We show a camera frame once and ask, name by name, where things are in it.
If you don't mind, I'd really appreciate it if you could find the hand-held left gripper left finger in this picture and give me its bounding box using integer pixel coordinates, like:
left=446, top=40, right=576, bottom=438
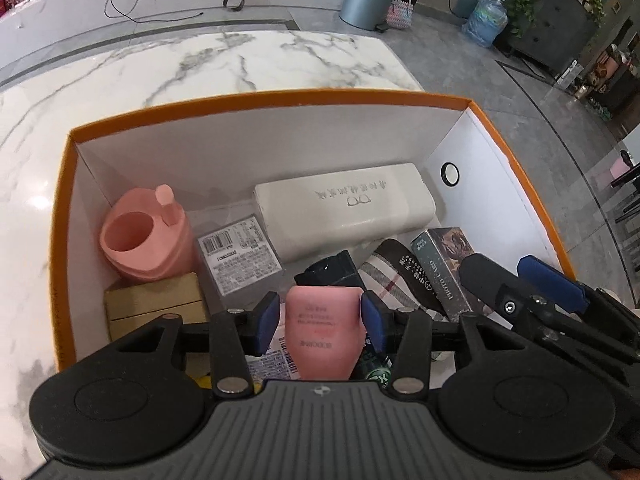
left=107, top=291, right=281, bottom=398

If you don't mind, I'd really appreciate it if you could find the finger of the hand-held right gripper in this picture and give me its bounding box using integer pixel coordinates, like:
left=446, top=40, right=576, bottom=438
left=517, top=256, right=640, bottom=338
left=459, top=255, right=566, bottom=341

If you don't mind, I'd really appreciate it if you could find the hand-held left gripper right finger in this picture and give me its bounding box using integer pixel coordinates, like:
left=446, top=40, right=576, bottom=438
left=361, top=291, right=531, bottom=396

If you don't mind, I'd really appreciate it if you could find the white barcode tube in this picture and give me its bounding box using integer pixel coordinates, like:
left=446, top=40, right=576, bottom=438
left=245, top=335, right=301, bottom=386

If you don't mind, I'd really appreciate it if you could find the illustrated card box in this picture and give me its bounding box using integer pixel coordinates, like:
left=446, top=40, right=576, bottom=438
left=410, top=226, right=488, bottom=323

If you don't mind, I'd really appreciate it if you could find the pink pump bottle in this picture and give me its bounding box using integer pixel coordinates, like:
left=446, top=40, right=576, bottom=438
left=277, top=284, right=363, bottom=381

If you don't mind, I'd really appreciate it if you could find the black plaid pouch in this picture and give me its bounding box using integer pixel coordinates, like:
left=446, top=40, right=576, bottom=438
left=357, top=238, right=451, bottom=326

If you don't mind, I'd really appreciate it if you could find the clear labelled box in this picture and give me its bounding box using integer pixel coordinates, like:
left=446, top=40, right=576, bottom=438
left=196, top=214, right=283, bottom=298

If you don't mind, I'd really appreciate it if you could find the dark shampoo bottle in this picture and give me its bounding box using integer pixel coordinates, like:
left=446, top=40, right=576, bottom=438
left=293, top=249, right=401, bottom=386

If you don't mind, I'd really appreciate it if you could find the white glasses case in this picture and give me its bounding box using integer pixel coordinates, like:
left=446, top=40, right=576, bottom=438
left=254, top=162, right=437, bottom=264

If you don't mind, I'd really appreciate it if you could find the gold box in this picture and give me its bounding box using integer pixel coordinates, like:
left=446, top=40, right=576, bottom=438
left=103, top=272, right=210, bottom=342

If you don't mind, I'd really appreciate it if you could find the pink silicone cup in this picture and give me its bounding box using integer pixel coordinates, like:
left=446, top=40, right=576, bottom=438
left=99, top=184, right=201, bottom=282

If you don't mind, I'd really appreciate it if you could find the orange cardboard box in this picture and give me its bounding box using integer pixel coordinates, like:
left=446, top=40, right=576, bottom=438
left=50, top=88, right=583, bottom=373

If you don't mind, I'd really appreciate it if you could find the dark cabinet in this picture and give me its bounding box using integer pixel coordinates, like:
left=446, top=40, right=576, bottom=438
left=510, top=0, right=608, bottom=71

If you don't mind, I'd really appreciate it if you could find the blue water jug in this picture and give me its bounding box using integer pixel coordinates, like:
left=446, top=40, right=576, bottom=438
left=462, top=0, right=511, bottom=50

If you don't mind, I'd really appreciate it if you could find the woven handbag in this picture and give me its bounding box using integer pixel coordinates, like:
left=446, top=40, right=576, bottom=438
left=385, top=0, right=417, bottom=33

